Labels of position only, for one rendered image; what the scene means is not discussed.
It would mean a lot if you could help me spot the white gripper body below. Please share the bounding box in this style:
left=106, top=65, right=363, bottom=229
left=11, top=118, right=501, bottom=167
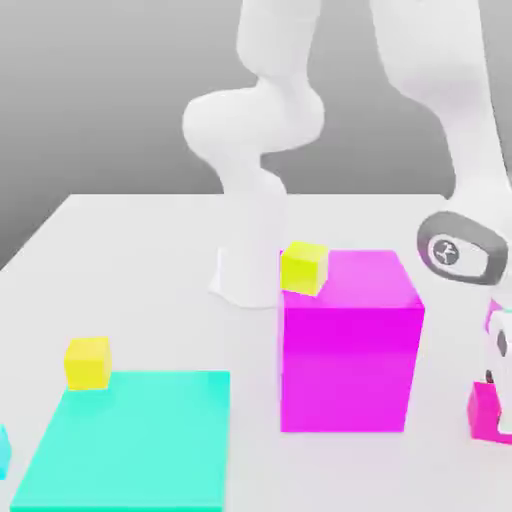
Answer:
left=494, top=379, right=512, bottom=437

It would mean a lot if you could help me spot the small pink cube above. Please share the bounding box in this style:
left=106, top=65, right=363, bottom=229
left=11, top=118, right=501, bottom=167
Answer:
left=466, top=380, right=512, bottom=446

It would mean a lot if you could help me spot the small lime yellow cube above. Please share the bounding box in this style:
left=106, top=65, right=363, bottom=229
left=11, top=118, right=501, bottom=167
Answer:
left=279, top=240, right=330, bottom=298

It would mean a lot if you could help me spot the small cyan cube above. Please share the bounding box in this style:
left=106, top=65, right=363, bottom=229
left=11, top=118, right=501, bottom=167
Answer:
left=0, top=423, right=12, bottom=481

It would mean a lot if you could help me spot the large magenta box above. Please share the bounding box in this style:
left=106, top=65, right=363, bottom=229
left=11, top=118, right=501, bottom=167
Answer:
left=279, top=249, right=426, bottom=434

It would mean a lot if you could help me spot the large teal box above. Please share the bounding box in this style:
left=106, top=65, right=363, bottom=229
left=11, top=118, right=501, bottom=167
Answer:
left=9, top=370, right=232, bottom=512

